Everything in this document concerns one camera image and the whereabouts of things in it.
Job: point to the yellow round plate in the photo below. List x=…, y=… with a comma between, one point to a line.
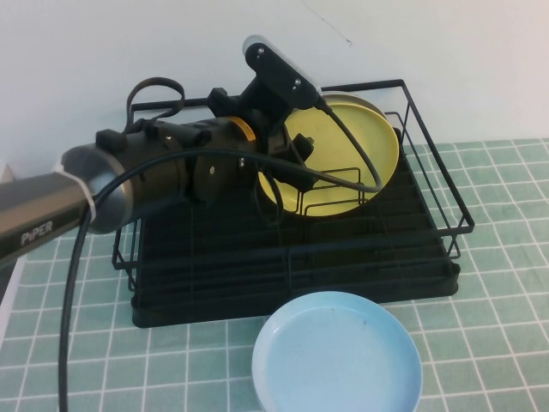
x=343, y=146

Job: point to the black plastic drip tray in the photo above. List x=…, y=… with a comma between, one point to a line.
x=214, y=257

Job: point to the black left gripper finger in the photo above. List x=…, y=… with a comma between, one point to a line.
x=296, y=176

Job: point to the white zip tie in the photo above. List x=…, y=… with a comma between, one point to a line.
x=81, y=189

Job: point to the light blue round plate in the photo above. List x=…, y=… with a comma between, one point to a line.
x=339, y=360

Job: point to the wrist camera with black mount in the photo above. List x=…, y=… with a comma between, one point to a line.
x=279, y=73

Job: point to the beige board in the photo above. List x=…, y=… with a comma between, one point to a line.
x=5, y=173

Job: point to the green tile pattern tablecloth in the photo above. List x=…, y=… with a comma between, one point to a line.
x=493, y=300

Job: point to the grey round plate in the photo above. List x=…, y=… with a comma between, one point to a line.
x=343, y=97

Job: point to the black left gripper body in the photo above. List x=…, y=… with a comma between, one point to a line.
x=279, y=141

